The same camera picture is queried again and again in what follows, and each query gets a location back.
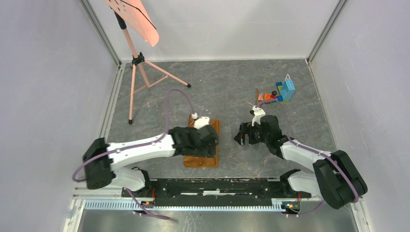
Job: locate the colourful toy brick build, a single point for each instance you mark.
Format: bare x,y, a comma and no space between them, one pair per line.
284,91

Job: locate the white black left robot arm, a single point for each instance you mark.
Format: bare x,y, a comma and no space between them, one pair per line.
106,164

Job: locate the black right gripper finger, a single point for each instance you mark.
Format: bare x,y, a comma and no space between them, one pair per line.
245,128
240,137

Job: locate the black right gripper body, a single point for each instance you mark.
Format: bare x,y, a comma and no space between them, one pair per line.
256,136

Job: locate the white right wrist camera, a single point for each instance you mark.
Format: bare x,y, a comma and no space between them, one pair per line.
257,113

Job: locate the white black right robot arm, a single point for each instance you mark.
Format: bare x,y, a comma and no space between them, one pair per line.
333,176

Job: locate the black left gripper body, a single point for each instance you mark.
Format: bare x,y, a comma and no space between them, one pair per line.
209,150

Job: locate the orange cloth napkin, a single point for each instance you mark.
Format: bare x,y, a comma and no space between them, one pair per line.
198,162

